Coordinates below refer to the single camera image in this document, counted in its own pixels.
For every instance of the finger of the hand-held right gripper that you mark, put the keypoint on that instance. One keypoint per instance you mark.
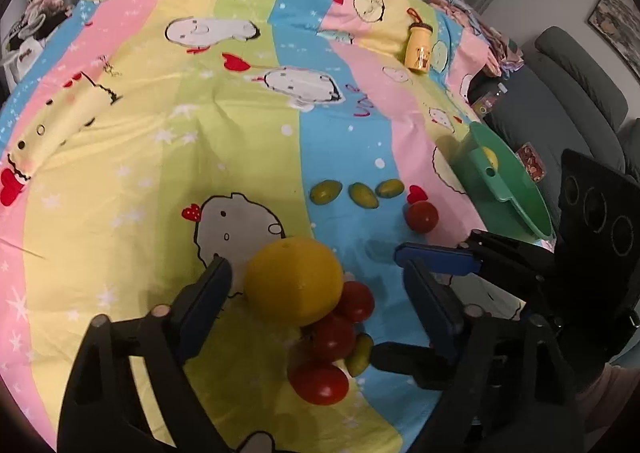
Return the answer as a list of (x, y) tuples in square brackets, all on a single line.
[(435, 259), (405, 360)]

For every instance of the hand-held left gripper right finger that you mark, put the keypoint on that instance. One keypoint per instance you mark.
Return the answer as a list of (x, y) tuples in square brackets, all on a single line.
[(432, 308)]

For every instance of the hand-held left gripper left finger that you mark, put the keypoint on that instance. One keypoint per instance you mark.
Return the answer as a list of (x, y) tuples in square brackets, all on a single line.
[(207, 293)]

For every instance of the red tomato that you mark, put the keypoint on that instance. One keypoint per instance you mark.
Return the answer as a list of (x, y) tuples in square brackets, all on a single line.
[(320, 382), (421, 216), (332, 337), (357, 302)]

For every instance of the small green fruit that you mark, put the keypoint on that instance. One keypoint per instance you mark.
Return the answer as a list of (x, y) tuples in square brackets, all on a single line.
[(389, 188), (326, 191), (363, 194), (360, 355)]

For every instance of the yellow orange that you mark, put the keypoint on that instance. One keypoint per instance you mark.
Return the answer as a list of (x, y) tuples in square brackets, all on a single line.
[(293, 281)]

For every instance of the green plastic bowl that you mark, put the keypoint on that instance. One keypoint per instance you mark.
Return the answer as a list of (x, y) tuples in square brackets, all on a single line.
[(515, 193)]

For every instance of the person's right forearm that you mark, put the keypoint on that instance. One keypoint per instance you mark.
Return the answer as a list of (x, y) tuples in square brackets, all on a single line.
[(612, 390)]

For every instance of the yellow lemon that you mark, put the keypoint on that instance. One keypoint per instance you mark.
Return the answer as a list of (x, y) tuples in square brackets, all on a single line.
[(491, 156)]

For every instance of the red snack packet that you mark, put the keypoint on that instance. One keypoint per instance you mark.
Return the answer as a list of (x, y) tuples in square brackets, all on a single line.
[(533, 161)]

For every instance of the striped cartoon printed blanket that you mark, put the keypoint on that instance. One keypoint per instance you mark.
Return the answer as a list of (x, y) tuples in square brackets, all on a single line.
[(200, 133)]

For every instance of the small box on sofa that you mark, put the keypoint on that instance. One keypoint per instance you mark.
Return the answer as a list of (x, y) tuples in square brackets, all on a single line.
[(485, 100)]

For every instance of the grey sofa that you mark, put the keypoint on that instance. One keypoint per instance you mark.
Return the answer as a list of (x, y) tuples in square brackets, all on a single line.
[(575, 83)]

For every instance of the yellow bottle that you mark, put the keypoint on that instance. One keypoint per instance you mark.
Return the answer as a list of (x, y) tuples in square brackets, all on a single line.
[(418, 45)]

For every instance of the pile of pastel clothes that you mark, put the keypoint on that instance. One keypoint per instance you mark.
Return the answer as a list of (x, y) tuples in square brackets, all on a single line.
[(485, 28)]

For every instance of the pile of printed clothes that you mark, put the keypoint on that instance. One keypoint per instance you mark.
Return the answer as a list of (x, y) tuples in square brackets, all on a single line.
[(30, 33)]

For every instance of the framed wall picture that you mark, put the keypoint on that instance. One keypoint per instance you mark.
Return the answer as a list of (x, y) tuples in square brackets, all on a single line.
[(617, 18)]

